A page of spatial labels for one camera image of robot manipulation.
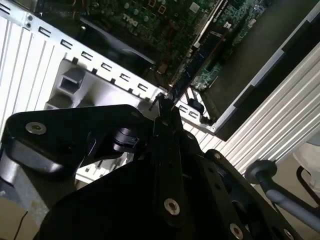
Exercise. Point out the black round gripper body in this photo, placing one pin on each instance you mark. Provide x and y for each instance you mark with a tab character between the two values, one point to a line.
110	205

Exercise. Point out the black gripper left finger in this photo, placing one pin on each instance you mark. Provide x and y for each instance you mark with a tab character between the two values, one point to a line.
62	118

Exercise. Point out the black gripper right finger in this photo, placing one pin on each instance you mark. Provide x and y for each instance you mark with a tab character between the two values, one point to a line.
225	180

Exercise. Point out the dark RAM stick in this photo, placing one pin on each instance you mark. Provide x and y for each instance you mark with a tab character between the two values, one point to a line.
191	71

